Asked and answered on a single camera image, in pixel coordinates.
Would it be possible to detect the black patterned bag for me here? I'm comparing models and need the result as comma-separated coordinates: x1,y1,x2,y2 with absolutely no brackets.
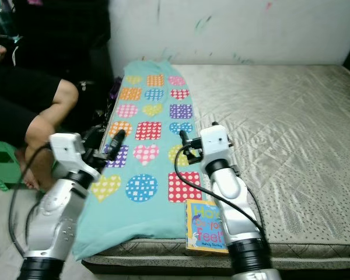
82,76,123,138

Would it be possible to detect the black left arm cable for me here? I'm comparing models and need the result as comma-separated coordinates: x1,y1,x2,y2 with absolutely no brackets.
9,143,53,260

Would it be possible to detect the teal patterned blanket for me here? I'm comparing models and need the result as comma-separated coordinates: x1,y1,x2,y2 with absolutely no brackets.
72,58,199,261

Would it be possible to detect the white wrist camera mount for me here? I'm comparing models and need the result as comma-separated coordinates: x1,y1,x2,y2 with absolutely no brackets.
50,132,90,173
199,125,232,163

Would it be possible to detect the person in black shorts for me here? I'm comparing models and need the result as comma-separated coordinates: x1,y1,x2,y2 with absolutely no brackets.
0,32,79,192

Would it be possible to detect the grey quilted mattress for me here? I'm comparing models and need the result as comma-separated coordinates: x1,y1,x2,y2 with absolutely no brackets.
82,63,350,275

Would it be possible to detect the green plastic stool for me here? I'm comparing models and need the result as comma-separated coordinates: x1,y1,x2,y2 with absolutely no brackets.
0,137,36,192

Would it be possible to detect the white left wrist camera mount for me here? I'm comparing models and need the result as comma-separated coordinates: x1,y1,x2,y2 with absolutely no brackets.
50,132,90,173

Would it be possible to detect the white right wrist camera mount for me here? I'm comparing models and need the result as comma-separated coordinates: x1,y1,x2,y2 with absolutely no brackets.
199,125,232,163

